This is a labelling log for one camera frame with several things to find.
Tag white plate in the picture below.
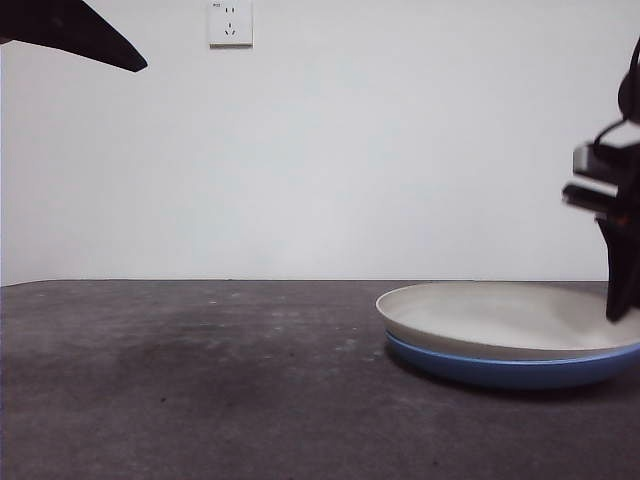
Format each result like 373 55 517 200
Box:
375 280 640 362

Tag blue plate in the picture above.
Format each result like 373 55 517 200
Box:
384 330 640 391

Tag right gripper's grey camera box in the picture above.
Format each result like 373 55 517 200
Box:
572 142 621 177

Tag white wall socket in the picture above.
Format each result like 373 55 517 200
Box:
208 0 254 50

